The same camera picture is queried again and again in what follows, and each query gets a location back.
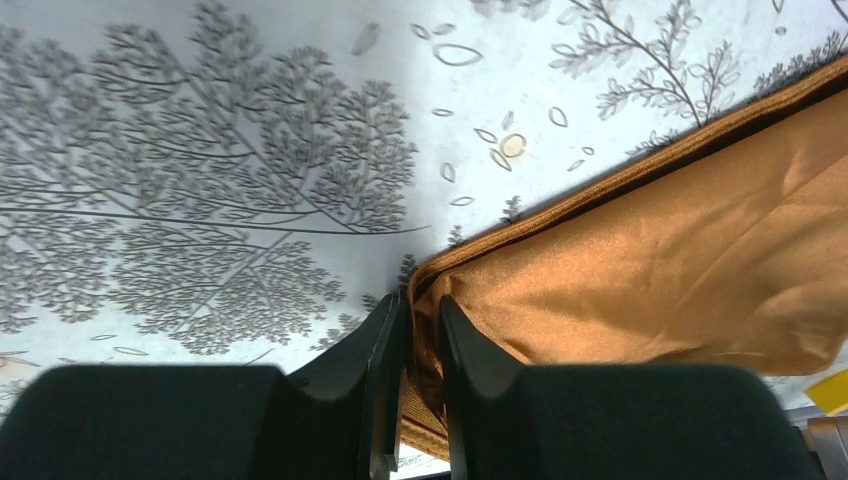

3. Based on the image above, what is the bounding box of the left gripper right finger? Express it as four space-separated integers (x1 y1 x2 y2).
440 297 823 479

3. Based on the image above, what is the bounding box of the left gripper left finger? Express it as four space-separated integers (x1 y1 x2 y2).
1 294 408 479

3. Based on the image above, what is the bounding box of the orange cloth napkin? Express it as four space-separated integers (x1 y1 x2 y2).
401 58 847 459

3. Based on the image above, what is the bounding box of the floral patterned table mat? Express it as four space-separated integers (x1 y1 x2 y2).
1 1 847 409

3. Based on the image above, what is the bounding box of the yellow cylinder block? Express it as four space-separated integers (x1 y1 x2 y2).
805 370 848 416

